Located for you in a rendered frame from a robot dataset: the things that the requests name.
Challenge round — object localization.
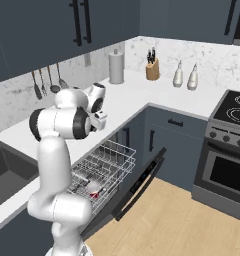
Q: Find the black and grey stove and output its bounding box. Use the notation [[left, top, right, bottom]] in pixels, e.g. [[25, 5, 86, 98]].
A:
[[191, 88, 240, 224]]

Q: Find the white and red cup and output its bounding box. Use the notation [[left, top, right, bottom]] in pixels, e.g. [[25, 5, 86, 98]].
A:
[[86, 181, 104, 200]]

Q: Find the dark grey sink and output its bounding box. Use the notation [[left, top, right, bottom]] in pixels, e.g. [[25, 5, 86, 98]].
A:
[[0, 139, 40, 212]]

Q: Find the dark dishwasher door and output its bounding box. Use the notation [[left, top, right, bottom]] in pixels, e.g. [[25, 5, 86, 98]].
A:
[[80, 146, 168, 240]]

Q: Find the hanging dark spatula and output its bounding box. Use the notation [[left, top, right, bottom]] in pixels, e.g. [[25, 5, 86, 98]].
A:
[[30, 69, 43, 101]]

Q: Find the wooden knife block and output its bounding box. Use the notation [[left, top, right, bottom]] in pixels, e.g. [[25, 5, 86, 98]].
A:
[[145, 47, 161, 82]]

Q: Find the white bottle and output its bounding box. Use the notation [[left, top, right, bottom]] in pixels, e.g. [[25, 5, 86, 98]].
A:
[[186, 62, 199, 91], [172, 59, 184, 89]]

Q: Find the dark blue drawer front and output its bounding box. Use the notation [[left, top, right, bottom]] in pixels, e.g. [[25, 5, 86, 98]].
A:
[[145, 105, 209, 140]]

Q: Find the grey paper towel holder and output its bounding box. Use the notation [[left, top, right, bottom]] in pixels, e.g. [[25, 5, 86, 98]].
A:
[[108, 48, 126, 85]]

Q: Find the black corner cupboard handle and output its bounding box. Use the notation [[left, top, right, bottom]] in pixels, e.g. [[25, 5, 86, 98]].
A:
[[122, 126, 131, 148]]

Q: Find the hanging dark ladle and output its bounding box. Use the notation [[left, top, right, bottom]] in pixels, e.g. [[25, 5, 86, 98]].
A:
[[46, 64, 61, 94]]

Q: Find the black cupboard door handle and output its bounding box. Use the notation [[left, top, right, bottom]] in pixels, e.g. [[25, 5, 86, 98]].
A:
[[79, 0, 93, 45], [69, 0, 83, 47]]

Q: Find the black drawer handle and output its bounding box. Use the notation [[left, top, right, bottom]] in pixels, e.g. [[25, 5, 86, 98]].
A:
[[167, 118, 184, 128]]

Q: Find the dark blue upper cupboard door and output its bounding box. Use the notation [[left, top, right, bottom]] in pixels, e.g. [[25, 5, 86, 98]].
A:
[[80, 0, 141, 54], [0, 0, 82, 85]]

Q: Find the hanging dark fork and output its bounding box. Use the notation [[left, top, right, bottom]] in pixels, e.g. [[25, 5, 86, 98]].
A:
[[38, 68, 48, 98]]

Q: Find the dark blue upper cupboard run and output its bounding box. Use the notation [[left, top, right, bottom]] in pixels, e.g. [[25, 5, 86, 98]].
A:
[[138, 0, 240, 46]]

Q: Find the dark blue lower cupboard door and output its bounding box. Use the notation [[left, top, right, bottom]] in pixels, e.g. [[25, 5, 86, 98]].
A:
[[144, 123, 206, 193]]

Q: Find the dark blue corner cupboard door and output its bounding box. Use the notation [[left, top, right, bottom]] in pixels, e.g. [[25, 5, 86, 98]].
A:
[[108, 107, 148, 178]]

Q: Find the hanging dark spoon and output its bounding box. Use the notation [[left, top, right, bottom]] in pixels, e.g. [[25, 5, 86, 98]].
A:
[[55, 62, 70, 90]]

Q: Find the white wire dishwasher rack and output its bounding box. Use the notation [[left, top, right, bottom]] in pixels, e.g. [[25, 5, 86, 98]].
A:
[[66, 138, 137, 216]]

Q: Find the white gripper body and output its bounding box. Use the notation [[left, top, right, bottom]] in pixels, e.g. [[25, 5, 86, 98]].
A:
[[90, 111, 108, 133]]

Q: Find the black lower cupboard handle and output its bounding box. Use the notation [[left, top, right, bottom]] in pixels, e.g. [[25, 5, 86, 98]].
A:
[[148, 129, 156, 153]]

